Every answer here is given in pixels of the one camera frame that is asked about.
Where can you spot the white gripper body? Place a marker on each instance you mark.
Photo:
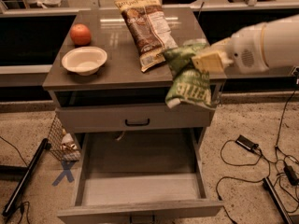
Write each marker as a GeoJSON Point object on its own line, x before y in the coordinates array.
{"type": "Point", "coordinates": [244, 50]}

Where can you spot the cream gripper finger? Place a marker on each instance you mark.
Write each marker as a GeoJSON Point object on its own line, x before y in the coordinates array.
{"type": "Point", "coordinates": [214, 61]}
{"type": "Point", "coordinates": [224, 44]}

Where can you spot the green jalapeno chip bag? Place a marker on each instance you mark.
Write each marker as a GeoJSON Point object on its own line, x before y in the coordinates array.
{"type": "Point", "coordinates": [190, 85]}

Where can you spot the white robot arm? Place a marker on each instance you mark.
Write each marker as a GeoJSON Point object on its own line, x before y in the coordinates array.
{"type": "Point", "coordinates": [280, 43]}

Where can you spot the brown chip bag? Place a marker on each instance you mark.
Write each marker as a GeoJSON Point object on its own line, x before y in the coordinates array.
{"type": "Point", "coordinates": [149, 28]}

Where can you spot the grey drawer cabinet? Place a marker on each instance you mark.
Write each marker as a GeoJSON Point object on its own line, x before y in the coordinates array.
{"type": "Point", "coordinates": [119, 81]}

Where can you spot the open grey lower drawer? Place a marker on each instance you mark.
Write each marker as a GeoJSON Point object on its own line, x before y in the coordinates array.
{"type": "Point", "coordinates": [139, 177]}

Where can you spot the closed grey upper drawer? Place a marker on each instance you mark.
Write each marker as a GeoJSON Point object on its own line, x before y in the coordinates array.
{"type": "Point", "coordinates": [110, 118]}

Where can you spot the black power adapter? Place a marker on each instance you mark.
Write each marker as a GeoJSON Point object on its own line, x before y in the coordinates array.
{"type": "Point", "coordinates": [292, 177]}
{"type": "Point", "coordinates": [246, 143]}

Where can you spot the white paper bowl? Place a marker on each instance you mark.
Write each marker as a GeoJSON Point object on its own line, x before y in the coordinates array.
{"type": "Point", "coordinates": [84, 61]}

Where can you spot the black floor bar right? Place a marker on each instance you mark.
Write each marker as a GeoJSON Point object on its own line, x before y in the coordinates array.
{"type": "Point", "coordinates": [278, 203]}

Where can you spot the black floor bar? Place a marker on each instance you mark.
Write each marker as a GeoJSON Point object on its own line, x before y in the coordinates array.
{"type": "Point", "coordinates": [278, 203]}
{"type": "Point", "coordinates": [10, 207]}

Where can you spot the orange fruit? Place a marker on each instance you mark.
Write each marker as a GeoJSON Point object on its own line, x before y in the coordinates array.
{"type": "Point", "coordinates": [80, 34]}

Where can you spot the blue tape cross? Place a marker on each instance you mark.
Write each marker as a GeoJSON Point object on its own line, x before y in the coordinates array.
{"type": "Point", "coordinates": [65, 173]}

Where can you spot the black floor bar left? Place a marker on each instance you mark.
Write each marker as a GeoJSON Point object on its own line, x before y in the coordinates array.
{"type": "Point", "coordinates": [10, 207]}

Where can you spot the wire mesh basket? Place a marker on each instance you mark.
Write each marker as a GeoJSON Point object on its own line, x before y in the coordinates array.
{"type": "Point", "coordinates": [62, 144]}

